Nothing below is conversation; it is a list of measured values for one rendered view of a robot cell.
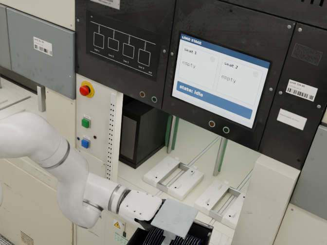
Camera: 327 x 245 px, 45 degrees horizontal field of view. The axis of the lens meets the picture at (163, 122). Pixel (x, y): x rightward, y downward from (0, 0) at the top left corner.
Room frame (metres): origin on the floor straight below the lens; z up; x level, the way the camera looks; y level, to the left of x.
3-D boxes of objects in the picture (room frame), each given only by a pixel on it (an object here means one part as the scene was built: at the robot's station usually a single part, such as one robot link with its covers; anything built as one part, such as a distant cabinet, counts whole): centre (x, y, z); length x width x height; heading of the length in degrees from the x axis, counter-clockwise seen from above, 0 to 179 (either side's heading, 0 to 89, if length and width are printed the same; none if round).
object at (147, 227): (0.80, 0.01, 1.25); 0.08 x 0.06 x 0.01; 14
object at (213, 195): (1.31, -0.32, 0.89); 0.22 x 0.21 x 0.04; 151
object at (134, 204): (0.84, 0.04, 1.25); 0.11 x 0.10 x 0.07; 71
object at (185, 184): (1.45, -0.08, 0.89); 0.22 x 0.21 x 0.04; 151
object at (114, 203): (0.86, 0.09, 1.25); 0.09 x 0.03 x 0.08; 161
